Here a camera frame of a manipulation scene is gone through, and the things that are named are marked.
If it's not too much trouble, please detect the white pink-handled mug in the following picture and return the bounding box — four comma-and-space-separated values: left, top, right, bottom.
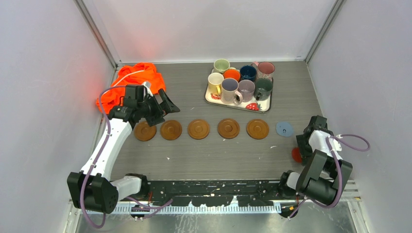
221, 78, 243, 105

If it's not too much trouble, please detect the cream yellow mug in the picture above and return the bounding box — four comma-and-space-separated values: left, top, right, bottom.
207, 72, 224, 96

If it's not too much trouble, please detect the pink speckled mug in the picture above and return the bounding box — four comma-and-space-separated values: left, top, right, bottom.
251, 62, 275, 81

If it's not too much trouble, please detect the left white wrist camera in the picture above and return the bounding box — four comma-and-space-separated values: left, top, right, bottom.
142, 81, 154, 97

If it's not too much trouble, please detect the lilac mug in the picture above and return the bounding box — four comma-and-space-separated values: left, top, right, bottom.
238, 80, 255, 102

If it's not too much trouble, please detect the aluminium front rail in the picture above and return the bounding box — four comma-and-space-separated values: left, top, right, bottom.
109, 203, 283, 215

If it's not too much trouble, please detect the white strawberry tray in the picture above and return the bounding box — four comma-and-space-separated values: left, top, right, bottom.
204, 87, 273, 113

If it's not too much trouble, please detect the orange cloth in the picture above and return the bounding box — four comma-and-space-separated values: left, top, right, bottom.
96, 63, 166, 114

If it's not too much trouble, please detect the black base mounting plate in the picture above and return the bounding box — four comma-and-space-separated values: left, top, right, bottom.
118, 179, 309, 208

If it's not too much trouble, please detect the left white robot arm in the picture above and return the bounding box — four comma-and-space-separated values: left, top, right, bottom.
67, 82, 180, 214

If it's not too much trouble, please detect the dark blue mug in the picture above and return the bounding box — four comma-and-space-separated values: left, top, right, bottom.
239, 65, 257, 82

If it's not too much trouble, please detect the wooden coaster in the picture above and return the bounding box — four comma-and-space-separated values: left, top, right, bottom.
134, 121, 157, 142
188, 119, 210, 140
218, 118, 240, 139
160, 120, 182, 140
246, 119, 270, 140

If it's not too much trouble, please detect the red coaster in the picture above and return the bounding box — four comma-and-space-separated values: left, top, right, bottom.
292, 147, 302, 163

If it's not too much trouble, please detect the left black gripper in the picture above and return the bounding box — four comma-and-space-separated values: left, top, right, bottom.
138, 89, 180, 127

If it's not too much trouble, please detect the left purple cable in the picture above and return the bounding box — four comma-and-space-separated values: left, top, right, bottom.
79, 85, 174, 230

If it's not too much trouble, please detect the dark green mug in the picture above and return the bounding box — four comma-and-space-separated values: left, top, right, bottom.
254, 78, 273, 101

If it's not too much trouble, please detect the blue coaster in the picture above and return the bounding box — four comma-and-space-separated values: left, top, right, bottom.
275, 121, 294, 137

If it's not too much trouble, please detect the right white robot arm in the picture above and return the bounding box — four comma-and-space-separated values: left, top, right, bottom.
277, 116, 353, 208

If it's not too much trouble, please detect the light green mug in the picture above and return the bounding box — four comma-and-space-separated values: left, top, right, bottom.
213, 59, 231, 74

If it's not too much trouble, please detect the orange mug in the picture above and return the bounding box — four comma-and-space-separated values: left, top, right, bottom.
223, 69, 241, 82

